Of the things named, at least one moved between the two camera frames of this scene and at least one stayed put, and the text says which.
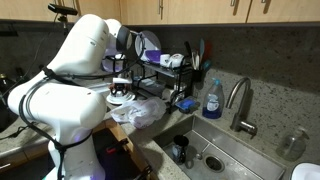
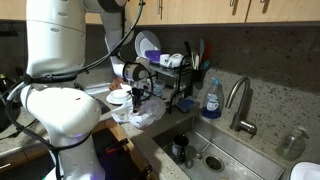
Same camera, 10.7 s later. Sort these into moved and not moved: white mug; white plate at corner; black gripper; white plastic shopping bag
Moved: black gripper
Not moved: white plate at corner; white mug; white plastic shopping bag
